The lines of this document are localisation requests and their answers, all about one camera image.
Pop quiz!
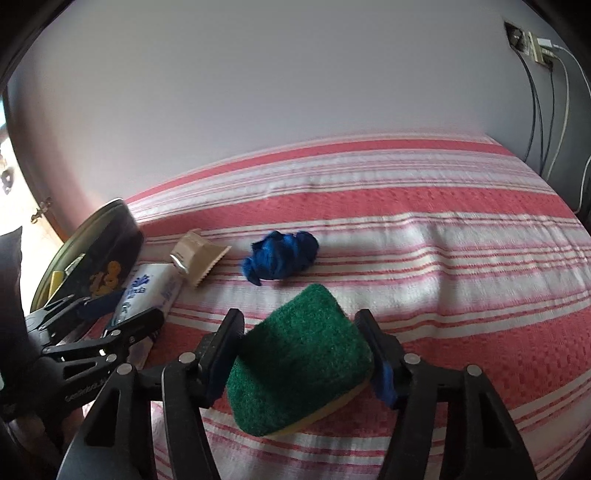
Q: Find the grey cable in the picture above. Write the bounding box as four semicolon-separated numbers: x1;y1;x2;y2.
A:
542;69;556;178

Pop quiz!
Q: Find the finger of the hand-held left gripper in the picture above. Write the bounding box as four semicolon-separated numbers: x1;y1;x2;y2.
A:
41;308;166;365
25;291;125;330

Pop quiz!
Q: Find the white tube with blue print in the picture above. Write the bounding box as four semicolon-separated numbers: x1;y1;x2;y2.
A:
105;263;180;342

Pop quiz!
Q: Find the dark cable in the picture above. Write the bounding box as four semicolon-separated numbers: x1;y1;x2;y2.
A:
519;53;539;162

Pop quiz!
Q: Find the wall socket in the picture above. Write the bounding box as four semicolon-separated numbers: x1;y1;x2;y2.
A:
504;19;555;70

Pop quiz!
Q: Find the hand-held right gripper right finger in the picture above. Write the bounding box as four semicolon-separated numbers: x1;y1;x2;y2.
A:
353;308;539;480

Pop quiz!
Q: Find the white charger plug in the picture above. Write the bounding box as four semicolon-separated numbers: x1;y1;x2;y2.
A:
529;32;558;63

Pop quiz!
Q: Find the red white striped bedspread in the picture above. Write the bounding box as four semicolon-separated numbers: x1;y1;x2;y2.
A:
83;134;591;480

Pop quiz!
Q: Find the white charging cable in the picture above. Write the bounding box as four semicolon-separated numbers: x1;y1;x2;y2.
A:
551;44;575;178

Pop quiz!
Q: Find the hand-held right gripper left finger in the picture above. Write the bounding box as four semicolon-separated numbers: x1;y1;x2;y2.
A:
55;308;245;480

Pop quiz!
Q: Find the yellow snack packet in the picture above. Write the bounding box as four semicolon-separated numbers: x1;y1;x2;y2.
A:
46;270;70;301

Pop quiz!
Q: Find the beige snack packet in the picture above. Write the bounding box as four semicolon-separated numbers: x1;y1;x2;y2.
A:
170;231;232;289

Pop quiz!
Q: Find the green yellow sponge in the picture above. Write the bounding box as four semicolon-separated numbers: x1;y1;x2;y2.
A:
225;283;375;438

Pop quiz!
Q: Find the wooden door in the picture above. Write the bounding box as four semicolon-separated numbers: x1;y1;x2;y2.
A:
0;83;61;245

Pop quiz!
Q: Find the round metal tin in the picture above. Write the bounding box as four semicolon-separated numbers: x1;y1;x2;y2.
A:
34;198;145;319

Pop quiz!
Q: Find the blue cloth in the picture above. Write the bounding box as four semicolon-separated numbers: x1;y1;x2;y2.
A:
241;230;320;287

